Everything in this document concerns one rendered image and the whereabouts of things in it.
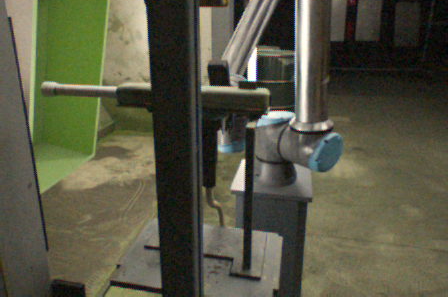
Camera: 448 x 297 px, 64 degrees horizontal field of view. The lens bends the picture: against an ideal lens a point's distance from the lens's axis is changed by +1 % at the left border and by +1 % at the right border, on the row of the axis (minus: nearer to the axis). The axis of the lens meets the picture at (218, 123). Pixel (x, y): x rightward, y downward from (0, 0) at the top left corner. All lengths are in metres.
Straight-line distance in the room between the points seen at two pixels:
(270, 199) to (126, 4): 2.83
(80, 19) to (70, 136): 0.70
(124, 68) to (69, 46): 1.71
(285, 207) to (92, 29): 1.39
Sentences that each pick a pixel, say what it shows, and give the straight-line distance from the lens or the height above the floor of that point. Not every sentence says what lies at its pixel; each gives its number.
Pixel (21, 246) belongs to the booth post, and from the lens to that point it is 1.06.
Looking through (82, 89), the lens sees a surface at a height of 1.13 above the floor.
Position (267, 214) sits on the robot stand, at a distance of 1.43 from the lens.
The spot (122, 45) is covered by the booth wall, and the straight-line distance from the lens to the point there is 3.85.
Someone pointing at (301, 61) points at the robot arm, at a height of 1.14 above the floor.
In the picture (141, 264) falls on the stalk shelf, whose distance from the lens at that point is 0.80.
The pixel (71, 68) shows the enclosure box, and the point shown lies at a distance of 2.23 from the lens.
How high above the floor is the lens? 1.28
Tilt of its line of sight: 17 degrees down
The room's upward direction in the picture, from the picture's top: straight up
